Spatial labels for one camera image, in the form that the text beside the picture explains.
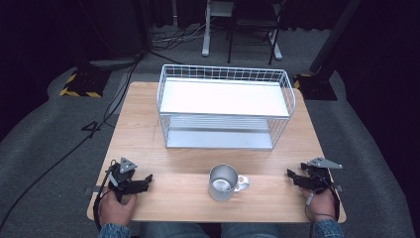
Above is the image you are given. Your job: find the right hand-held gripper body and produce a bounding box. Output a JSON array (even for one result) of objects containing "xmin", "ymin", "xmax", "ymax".
[{"xmin": 300, "ymin": 157, "xmax": 344, "ymax": 193}]

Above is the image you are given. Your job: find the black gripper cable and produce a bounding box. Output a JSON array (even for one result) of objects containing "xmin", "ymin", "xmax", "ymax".
[
  {"xmin": 92, "ymin": 160, "xmax": 119, "ymax": 232},
  {"xmin": 321, "ymin": 175, "xmax": 342, "ymax": 223}
]

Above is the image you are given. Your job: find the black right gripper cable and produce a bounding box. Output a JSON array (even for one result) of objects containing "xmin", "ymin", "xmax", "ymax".
[{"xmin": 321, "ymin": 175, "xmax": 342, "ymax": 223}]

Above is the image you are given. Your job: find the silver metal mug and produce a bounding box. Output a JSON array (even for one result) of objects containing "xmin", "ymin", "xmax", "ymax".
[{"xmin": 207, "ymin": 163, "xmax": 252, "ymax": 202}]

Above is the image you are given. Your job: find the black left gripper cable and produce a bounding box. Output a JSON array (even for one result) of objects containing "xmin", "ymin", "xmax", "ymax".
[{"xmin": 92, "ymin": 160, "xmax": 119, "ymax": 232}]

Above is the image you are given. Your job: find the person's right hand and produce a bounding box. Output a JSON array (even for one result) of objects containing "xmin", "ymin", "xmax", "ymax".
[{"xmin": 299, "ymin": 186, "xmax": 337, "ymax": 223}]

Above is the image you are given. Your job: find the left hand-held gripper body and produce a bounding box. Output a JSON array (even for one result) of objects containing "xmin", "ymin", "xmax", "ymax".
[{"xmin": 108, "ymin": 157, "xmax": 140, "ymax": 196}]

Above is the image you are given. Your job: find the person's left hand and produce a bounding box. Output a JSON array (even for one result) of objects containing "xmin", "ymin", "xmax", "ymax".
[{"xmin": 98, "ymin": 189, "xmax": 138, "ymax": 228}]

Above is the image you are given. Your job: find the black metal chair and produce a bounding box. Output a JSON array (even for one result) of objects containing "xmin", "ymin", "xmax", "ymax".
[{"xmin": 226, "ymin": 0, "xmax": 287, "ymax": 66}]

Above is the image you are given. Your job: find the white desk leg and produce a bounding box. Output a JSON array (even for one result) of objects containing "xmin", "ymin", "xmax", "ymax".
[
  {"xmin": 267, "ymin": 28, "xmax": 284, "ymax": 61},
  {"xmin": 201, "ymin": 0, "xmax": 236, "ymax": 58}
]

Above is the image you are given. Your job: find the black slanted stand with base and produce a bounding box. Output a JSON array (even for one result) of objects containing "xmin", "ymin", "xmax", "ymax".
[{"xmin": 292, "ymin": 0, "xmax": 365, "ymax": 102}]

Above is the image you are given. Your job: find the white wire shelf rack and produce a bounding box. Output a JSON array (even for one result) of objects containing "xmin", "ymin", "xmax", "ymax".
[{"xmin": 156, "ymin": 63, "xmax": 297, "ymax": 152}]

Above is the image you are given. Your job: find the bundle of floor cables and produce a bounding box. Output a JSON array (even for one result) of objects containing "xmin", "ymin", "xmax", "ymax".
[{"xmin": 150, "ymin": 19, "xmax": 212, "ymax": 46}]

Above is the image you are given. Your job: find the grey plug with thin cable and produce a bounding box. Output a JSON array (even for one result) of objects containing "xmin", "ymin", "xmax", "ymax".
[{"xmin": 303, "ymin": 191, "xmax": 331, "ymax": 223}]

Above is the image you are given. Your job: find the long black floor cable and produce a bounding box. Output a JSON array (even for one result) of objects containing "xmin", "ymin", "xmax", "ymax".
[{"xmin": 0, "ymin": 51, "xmax": 147, "ymax": 231}]

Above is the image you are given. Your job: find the black stand base striped tape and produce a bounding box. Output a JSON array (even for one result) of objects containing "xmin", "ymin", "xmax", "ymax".
[{"xmin": 58, "ymin": 66, "xmax": 113, "ymax": 99}]

